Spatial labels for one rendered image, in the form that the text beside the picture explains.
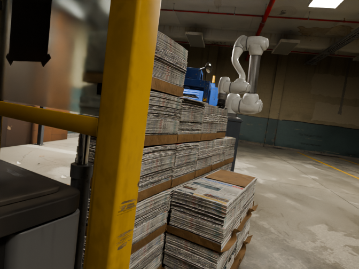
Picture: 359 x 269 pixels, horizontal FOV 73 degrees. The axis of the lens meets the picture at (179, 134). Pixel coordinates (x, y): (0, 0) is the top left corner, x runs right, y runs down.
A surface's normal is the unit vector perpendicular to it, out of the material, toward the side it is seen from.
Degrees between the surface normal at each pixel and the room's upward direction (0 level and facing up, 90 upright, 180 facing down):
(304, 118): 90
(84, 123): 90
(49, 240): 90
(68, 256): 90
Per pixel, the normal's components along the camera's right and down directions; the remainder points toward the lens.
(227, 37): -0.17, 0.07
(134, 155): 0.88, 0.15
